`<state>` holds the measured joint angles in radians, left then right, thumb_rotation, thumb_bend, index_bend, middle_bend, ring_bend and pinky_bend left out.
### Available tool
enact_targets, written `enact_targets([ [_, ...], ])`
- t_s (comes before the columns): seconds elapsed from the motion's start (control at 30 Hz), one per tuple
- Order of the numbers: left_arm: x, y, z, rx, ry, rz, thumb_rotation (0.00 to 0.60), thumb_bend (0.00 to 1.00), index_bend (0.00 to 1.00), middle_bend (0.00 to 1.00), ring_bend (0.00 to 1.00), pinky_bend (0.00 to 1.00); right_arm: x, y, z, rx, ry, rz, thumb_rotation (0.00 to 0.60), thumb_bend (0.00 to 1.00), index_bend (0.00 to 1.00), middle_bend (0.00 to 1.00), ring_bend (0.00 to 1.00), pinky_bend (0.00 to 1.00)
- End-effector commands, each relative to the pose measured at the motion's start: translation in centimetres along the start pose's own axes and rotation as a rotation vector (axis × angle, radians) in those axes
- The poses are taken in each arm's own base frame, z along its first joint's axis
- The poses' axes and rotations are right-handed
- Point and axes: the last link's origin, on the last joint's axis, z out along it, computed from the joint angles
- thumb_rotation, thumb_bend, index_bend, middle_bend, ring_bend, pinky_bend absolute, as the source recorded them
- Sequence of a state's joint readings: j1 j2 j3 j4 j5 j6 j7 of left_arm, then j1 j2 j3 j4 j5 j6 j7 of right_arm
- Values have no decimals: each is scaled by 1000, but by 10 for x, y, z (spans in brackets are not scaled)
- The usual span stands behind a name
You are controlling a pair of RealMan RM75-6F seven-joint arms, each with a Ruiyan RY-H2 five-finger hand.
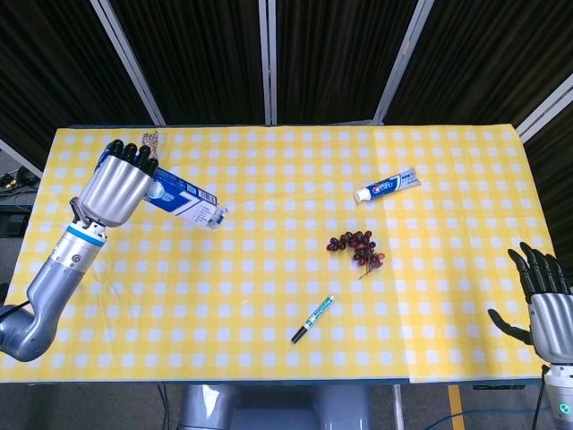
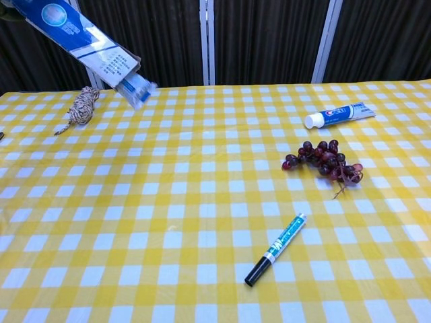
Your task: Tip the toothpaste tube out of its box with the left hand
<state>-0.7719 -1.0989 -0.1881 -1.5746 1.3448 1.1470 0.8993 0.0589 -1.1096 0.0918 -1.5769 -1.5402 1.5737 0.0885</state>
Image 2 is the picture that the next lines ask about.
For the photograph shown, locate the green black marker pen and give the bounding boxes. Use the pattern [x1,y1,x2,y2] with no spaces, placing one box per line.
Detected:
[244,212,307,287]

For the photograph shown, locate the black corrugated screen panel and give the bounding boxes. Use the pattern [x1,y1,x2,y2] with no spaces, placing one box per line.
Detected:
[69,0,205,90]
[0,18,94,96]
[212,0,329,86]
[323,0,431,83]

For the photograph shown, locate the yellow white checkered tablecloth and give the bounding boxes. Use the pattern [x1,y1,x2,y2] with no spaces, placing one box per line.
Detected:
[0,79,431,323]

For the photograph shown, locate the brown white rope bundle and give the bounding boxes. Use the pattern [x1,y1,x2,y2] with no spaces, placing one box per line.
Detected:
[53,85,101,137]

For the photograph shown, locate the dark red grape bunch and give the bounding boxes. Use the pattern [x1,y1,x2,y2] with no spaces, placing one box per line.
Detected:
[281,139,364,200]

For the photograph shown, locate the blue white toothpaste tube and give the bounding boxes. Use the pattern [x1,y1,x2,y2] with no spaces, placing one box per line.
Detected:
[304,102,376,130]

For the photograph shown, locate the blue white toothpaste box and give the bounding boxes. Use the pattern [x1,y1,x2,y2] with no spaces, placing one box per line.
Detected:
[11,0,141,98]

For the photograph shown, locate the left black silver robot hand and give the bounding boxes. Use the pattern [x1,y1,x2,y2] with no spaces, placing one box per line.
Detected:
[0,0,25,22]

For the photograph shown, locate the white screen frame post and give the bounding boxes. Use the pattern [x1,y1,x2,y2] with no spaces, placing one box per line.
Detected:
[311,0,343,83]
[199,0,216,86]
[86,65,106,90]

